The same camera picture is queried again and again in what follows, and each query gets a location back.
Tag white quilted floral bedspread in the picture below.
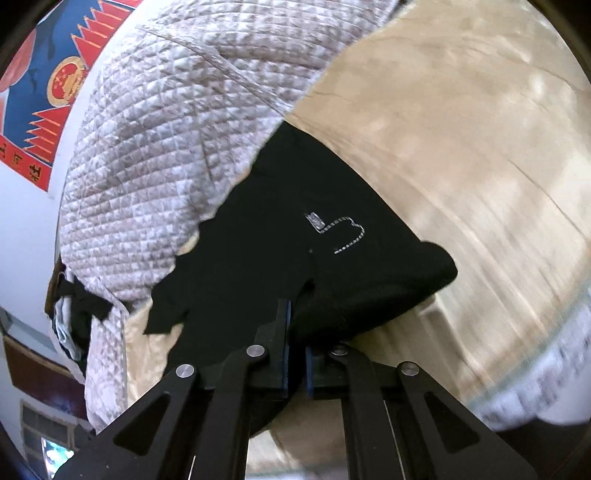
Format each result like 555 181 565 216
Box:
58 1 398 430

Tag pile of clothes at headboard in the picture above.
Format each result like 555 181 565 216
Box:
44 258 112 374

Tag red and blue wall poster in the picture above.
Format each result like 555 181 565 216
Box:
1 0 140 191

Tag black pants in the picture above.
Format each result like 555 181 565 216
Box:
145 123 458 369

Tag window with white frame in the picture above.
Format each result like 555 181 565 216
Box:
20 402 78 479

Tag golden satin bed sheet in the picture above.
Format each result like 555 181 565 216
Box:
124 0 591 476

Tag dark red wooden door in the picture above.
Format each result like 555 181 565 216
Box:
3 335 87 420

